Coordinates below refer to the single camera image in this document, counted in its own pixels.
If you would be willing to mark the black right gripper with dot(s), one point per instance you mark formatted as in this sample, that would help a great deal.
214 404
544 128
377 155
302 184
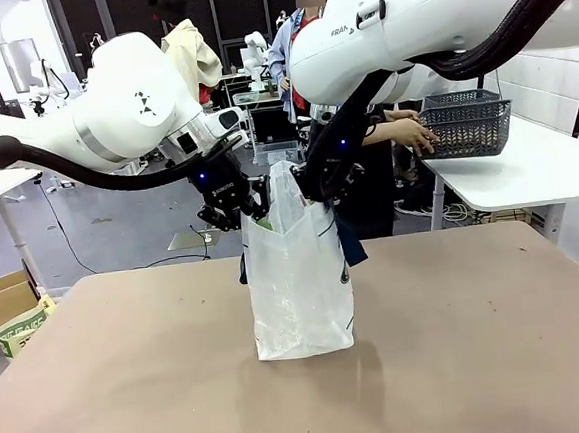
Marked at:
344 147

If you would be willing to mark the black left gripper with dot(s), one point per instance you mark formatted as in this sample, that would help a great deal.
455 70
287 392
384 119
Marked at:
222 186

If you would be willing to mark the white plastic shopping bag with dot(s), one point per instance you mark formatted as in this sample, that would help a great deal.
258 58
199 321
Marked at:
295 286

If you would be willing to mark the large dark grey plastic basket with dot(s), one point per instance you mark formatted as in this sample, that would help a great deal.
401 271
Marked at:
468 132

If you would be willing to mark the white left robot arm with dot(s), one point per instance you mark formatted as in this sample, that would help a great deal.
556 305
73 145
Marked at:
125 104

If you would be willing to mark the person's right forearm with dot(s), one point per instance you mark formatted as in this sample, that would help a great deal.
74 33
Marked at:
383 132

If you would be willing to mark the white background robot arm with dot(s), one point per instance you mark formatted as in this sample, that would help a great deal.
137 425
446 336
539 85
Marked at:
48 85
256 53

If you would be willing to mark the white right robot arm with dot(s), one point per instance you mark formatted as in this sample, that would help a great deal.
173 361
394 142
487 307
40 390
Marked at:
404 17

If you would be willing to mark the person's right hand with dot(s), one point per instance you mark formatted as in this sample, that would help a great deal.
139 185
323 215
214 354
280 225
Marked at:
416 136

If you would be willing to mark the person's left hand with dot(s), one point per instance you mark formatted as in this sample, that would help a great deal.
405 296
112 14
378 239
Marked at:
411 115

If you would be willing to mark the person in black clothes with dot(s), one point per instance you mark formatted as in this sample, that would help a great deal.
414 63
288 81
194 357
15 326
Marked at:
374 210

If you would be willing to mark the clear plastic storage bin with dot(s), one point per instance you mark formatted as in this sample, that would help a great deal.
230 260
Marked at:
274 153

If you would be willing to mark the grey metal floor plate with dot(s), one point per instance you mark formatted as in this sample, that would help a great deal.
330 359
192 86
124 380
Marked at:
191 240

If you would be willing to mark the person in blue shirt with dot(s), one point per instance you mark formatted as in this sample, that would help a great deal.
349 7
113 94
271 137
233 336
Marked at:
280 62

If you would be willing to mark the person in beige jacket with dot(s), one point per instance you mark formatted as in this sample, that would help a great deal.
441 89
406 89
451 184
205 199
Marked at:
189 54

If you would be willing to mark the green and white paper sack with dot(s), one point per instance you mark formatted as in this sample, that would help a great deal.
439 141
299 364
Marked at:
25 330

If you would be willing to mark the brown cardboard box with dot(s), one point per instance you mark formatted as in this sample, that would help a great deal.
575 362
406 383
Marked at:
0 299

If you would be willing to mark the grey standing monitor panel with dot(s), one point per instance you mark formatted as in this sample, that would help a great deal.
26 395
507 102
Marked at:
21 64

